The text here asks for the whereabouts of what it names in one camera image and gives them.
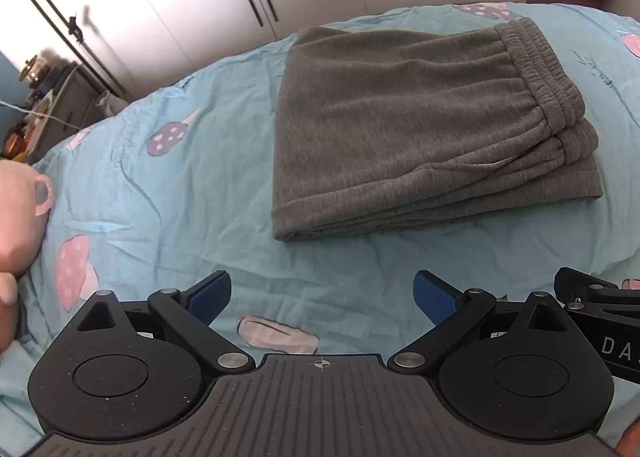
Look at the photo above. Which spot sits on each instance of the orange items on nightstand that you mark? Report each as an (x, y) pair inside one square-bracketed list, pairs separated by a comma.
[(14, 144)]

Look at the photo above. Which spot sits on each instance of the glass jar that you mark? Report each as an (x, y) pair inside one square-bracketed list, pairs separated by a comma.
[(34, 71)]

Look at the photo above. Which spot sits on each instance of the pink plush toy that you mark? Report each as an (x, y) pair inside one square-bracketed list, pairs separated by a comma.
[(17, 217)]

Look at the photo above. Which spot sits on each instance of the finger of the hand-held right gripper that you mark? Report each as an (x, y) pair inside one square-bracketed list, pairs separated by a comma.
[(575, 279)]

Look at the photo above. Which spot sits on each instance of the light blue mushroom print bedsheet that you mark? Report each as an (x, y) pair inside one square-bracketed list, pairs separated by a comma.
[(175, 217)]

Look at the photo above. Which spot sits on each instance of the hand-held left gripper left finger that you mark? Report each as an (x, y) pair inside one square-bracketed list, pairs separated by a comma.
[(210, 299)]

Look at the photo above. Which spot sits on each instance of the grey nightstand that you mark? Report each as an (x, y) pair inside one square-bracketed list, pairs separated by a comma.
[(75, 107)]

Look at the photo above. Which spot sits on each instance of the grey pants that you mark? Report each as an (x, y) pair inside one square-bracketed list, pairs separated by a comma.
[(400, 127)]

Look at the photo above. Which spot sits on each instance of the person's right hand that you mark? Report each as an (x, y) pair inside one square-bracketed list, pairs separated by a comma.
[(631, 444)]

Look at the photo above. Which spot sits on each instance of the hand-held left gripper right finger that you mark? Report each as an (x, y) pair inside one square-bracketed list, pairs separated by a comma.
[(435, 297)]

